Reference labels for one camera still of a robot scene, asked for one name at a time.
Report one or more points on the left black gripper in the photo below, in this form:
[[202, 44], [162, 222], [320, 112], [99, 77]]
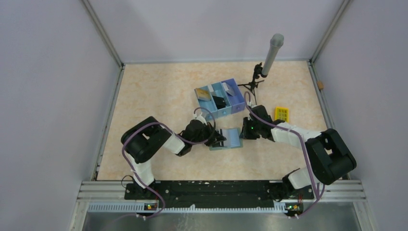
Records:
[[217, 136]]

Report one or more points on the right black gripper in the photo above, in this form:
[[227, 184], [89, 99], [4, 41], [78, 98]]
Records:
[[245, 133]]

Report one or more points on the green leather card holder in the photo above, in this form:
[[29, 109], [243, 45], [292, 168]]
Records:
[[232, 139]]

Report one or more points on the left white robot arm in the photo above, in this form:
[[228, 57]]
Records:
[[144, 140]]

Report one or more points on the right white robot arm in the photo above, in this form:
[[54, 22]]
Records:
[[327, 156]]

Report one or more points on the light blue card tray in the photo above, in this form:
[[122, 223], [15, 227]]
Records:
[[209, 105]]

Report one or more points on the purple card tray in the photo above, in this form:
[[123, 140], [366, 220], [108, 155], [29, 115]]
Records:
[[237, 102]]

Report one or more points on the middle blue card tray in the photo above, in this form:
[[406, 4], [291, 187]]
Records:
[[216, 89]]

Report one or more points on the coloured toy brick block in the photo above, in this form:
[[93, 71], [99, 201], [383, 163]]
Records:
[[281, 113]]

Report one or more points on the grey cylinder on tripod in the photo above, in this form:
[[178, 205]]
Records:
[[276, 43]]

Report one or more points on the small brown wall piece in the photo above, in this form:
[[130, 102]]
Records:
[[320, 85]]

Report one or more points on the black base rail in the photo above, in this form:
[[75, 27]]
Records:
[[218, 193]]

